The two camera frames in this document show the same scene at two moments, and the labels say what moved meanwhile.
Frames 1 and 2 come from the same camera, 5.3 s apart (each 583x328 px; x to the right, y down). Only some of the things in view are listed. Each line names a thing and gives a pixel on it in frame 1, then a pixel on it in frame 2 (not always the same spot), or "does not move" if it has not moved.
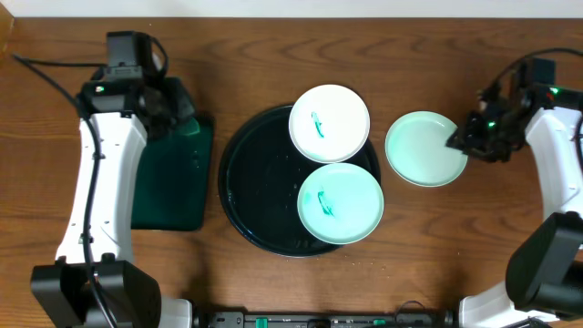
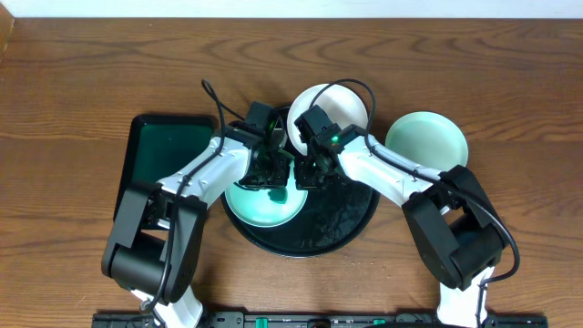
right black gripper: (468, 138) → (303, 180)
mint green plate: (340, 203) → (254, 206)
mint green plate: (417, 151) does not move
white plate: (329, 124) does not move
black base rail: (237, 319) does not move
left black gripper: (167, 106) → (266, 178)
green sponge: (189, 127) → (278, 195)
